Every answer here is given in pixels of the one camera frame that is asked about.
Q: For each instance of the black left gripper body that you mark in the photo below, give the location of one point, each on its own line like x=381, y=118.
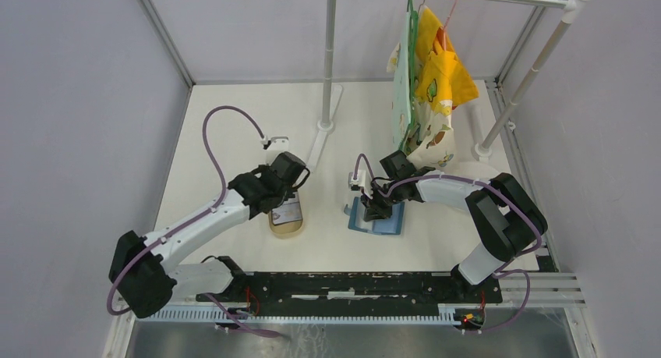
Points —
x=284, y=196

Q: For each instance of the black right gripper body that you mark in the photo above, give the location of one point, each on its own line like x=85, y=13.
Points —
x=379, y=202

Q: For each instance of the grey credit card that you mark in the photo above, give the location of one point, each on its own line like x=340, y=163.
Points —
x=290, y=211

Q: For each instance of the beige oval card tray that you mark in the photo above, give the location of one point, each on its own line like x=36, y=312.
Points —
x=287, y=230

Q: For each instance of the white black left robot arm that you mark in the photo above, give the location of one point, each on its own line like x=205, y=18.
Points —
x=145, y=271

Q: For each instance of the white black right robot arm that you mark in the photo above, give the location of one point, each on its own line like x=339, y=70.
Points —
x=508, y=222

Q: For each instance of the white cartoon print garment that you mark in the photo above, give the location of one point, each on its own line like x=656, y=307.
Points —
x=431, y=142

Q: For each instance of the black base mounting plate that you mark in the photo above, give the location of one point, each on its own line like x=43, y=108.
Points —
x=354, y=294

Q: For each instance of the mint cartoon print cloth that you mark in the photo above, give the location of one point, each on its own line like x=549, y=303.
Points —
x=398, y=64

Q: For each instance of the yellow child shirt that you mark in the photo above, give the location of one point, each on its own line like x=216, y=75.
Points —
x=443, y=81

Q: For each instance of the green clothes hanger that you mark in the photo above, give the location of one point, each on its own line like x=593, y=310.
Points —
x=411, y=39

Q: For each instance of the silver white clothes rack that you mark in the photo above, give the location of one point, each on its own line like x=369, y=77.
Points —
x=482, y=150

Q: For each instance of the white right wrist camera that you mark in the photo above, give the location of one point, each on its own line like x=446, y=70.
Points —
x=357, y=181

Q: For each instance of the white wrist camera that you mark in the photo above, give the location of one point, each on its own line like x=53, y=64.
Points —
x=273, y=146
x=357, y=181

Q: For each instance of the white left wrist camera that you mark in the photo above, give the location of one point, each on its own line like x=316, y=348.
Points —
x=273, y=146

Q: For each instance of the white slotted cable duct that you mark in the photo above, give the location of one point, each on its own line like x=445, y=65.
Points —
x=214, y=314

